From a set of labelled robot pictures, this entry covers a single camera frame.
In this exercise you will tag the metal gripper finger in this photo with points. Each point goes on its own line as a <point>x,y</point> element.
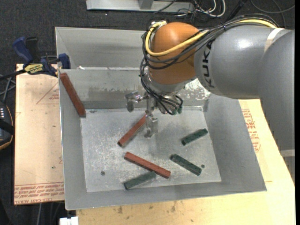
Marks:
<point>151,123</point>
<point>131,98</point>

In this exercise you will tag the red-brown flat block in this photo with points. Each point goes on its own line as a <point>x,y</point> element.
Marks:
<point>72,94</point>
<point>147,165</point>
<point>131,132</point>

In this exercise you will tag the grey metal bin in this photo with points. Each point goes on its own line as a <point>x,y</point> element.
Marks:
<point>105,130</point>

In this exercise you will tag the dark green flat block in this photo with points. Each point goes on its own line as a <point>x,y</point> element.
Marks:
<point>186,164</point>
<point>140,180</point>
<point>194,137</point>

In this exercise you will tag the brown cardboard board red print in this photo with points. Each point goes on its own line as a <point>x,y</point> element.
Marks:
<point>37,130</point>

